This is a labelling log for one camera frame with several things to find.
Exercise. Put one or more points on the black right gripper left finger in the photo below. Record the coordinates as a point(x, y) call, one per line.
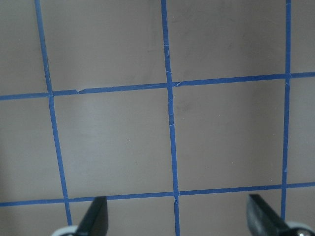
point(94, 222)

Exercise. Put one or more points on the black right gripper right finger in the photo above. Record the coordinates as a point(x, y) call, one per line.
point(262, 220)

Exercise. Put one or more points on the blue tape strip horizontal lower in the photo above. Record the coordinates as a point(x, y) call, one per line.
point(159, 194)

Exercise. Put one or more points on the blue tape strip horizontal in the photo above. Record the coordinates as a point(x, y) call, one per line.
point(157, 86)
point(159, 194)

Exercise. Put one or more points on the blue tape strip horizontal upper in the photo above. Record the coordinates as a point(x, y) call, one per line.
point(157, 86)

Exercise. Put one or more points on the blue tape strip vertical right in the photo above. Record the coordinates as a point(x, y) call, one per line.
point(286, 105)

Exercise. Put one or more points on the blue tape strip vertical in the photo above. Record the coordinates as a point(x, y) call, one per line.
point(169, 85)
point(286, 105)
point(51, 102)

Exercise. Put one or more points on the blue tape strip vertical middle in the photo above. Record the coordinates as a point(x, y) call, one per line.
point(169, 85)

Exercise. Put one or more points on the blue tape strip vertical left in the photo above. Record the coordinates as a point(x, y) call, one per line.
point(51, 102)

